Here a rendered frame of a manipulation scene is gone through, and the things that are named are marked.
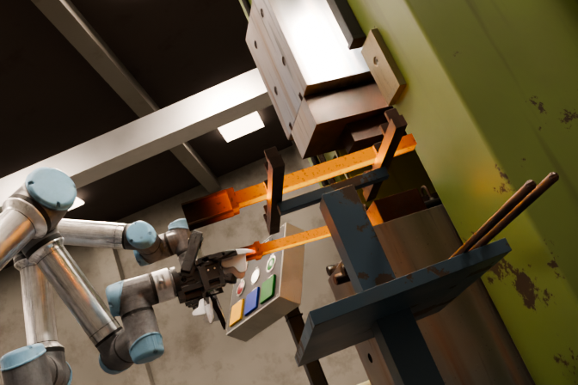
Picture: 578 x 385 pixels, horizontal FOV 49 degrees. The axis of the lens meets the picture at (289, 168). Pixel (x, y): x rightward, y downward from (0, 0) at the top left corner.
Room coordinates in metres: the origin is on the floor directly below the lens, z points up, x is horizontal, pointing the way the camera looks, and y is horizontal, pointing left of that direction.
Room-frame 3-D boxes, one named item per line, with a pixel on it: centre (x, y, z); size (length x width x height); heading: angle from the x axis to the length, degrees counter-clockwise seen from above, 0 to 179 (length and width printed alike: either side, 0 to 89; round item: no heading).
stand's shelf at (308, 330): (1.09, -0.06, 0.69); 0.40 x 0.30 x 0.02; 12
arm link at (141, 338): (1.45, 0.47, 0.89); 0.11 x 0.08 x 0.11; 46
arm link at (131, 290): (1.44, 0.45, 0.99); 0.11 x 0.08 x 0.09; 109
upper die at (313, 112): (1.73, -0.28, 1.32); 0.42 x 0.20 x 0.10; 110
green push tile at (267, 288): (2.00, 0.21, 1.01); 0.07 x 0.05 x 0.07; 44
